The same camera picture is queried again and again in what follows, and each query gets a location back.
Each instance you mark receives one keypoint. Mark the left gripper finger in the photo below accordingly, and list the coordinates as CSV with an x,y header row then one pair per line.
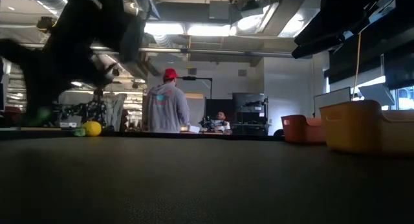
x,y
42,91

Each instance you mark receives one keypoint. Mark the small green toy pepper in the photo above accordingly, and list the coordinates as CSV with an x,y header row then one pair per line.
x,y
79,132

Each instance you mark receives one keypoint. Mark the orange plastic basket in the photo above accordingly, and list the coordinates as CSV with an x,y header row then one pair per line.
x,y
300,130

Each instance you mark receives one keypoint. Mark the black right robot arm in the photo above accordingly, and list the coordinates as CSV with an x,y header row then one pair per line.
x,y
339,17

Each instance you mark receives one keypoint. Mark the background black robot arm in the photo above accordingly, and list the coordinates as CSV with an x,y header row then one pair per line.
x,y
208,123

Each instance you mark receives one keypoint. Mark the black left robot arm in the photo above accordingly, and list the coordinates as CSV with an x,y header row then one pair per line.
x,y
106,20

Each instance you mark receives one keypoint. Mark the background robot rig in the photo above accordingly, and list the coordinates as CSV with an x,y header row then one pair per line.
x,y
90,110

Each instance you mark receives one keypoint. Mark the yellow toy lemon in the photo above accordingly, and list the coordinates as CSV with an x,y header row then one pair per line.
x,y
92,128

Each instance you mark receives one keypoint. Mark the grey hanging cloth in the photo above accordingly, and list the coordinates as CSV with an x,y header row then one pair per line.
x,y
114,109

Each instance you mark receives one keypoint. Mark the red cap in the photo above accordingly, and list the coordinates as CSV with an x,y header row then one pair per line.
x,y
169,73

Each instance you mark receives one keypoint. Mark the person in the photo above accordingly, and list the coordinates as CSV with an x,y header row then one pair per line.
x,y
166,110
222,122

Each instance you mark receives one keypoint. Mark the bright ceiling light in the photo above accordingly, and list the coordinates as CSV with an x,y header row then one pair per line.
x,y
187,29

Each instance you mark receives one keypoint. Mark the black boom stand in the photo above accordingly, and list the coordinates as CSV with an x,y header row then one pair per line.
x,y
197,78

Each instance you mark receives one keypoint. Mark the grey ceiling pipe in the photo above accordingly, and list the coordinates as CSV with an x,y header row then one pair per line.
x,y
210,51

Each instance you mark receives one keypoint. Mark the small white box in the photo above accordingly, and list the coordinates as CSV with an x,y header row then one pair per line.
x,y
194,129

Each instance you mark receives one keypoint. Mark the grey ceiling box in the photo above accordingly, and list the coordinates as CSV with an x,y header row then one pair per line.
x,y
219,10

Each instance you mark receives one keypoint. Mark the black screen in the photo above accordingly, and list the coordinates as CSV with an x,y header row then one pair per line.
x,y
220,109

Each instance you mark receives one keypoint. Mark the black table mat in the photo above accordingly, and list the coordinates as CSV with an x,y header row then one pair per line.
x,y
207,185

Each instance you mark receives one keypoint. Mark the black equipment cart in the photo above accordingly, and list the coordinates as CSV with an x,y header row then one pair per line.
x,y
250,110

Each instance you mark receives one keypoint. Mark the black round knob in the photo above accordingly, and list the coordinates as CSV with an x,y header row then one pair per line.
x,y
278,132

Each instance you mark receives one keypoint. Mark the white board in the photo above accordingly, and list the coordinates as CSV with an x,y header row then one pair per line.
x,y
331,101

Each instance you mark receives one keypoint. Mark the yellow plastic basket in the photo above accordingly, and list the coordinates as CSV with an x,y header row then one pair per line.
x,y
355,130

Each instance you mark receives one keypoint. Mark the grey angled panel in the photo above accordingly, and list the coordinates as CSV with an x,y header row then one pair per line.
x,y
376,94

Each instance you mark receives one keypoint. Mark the silver air duct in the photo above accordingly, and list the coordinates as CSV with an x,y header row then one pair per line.
x,y
288,17

